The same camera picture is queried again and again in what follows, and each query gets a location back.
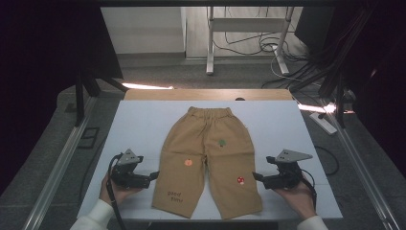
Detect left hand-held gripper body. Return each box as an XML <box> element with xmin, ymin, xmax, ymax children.
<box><xmin>109</xmin><ymin>148</ymin><xmax>151</xmax><ymax>190</ymax></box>

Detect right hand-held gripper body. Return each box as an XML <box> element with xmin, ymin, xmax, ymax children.
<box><xmin>263</xmin><ymin>149</ymin><xmax>314</xmax><ymax>191</ymax></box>

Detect tan pants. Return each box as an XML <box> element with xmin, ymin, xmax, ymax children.
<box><xmin>151</xmin><ymin>105</ymin><xmax>263</xmax><ymax>220</ymax></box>

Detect person's left hand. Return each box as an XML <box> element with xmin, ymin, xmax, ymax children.
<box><xmin>99</xmin><ymin>173</ymin><xmax>145</xmax><ymax>205</ymax></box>

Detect person's right hand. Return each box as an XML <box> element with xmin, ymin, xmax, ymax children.
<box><xmin>272</xmin><ymin>181</ymin><xmax>318</xmax><ymax>219</ymax></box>

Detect white power strip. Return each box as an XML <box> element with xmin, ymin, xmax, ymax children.
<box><xmin>308</xmin><ymin>111</ymin><xmax>338</xmax><ymax>135</ymax></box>

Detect black metal stand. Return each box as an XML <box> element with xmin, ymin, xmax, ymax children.
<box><xmin>319</xmin><ymin>73</ymin><xmax>348</xmax><ymax>128</ymax></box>
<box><xmin>75</xmin><ymin>71</ymin><xmax>128</xmax><ymax>127</ymax></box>

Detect dark curtain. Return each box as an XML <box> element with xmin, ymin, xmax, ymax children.
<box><xmin>0</xmin><ymin>0</ymin><xmax>124</xmax><ymax>196</ymax></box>
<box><xmin>295</xmin><ymin>0</ymin><xmax>406</xmax><ymax>180</ymax></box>

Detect white cabinet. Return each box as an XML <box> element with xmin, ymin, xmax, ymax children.
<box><xmin>100</xmin><ymin>7</ymin><xmax>187</xmax><ymax>56</ymax></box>

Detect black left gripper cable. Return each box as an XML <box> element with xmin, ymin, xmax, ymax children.
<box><xmin>106</xmin><ymin>152</ymin><xmax>128</xmax><ymax>230</ymax></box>

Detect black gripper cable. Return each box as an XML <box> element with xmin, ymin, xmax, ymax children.
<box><xmin>298</xmin><ymin>169</ymin><xmax>319</xmax><ymax>214</ymax></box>
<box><xmin>106</xmin><ymin>152</ymin><xmax>128</xmax><ymax>230</ymax></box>

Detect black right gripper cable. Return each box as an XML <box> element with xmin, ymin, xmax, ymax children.
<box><xmin>298</xmin><ymin>169</ymin><xmax>319</xmax><ymax>214</ymax></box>

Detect black floor bracket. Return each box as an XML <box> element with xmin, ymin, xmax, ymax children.
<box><xmin>77</xmin><ymin>126</ymin><xmax>101</xmax><ymax>150</ymax></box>

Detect black looped floor cable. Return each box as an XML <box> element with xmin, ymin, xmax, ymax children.
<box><xmin>314</xmin><ymin>145</ymin><xmax>340</xmax><ymax>176</ymax></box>

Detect aluminium rail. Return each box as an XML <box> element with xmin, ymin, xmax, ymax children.
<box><xmin>322</xmin><ymin>99</ymin><xmax>403</xmax><ymax>230</ymax></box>
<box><xmin>22</xmin><ymin>95</ymin><xmax>99</xmax><ymax>230</ymax></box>

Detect tangle of black floor cables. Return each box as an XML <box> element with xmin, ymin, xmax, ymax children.
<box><xmin>212</xmin><ymin>32</ymin><xmax>322</xmax><ymax>91</ymax></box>

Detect white metal stand frame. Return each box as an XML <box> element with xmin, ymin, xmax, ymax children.
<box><xmin>205</xmin><ymin>6</ymin><xmax>296</xmax><ymax>76</ymax></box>

